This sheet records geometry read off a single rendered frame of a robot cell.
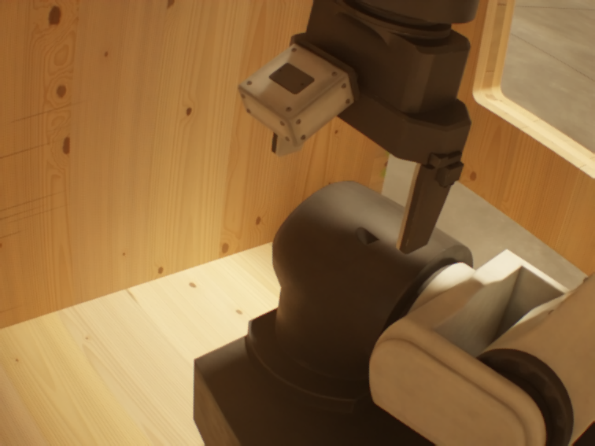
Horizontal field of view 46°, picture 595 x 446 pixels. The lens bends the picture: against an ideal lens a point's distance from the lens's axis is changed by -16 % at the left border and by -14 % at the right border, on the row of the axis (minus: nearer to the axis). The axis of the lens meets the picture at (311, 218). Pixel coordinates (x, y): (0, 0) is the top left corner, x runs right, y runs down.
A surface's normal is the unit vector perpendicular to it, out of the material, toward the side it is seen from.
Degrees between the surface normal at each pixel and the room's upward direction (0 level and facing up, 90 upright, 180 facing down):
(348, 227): 33
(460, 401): 90
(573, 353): 90
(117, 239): 90
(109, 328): 0
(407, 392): 90
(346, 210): 21
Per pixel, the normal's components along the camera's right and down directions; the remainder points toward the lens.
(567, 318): -0.70, 0.29
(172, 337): 0.14, -0.84
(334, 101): 0.67, 0.54
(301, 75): -0.18, -0.55
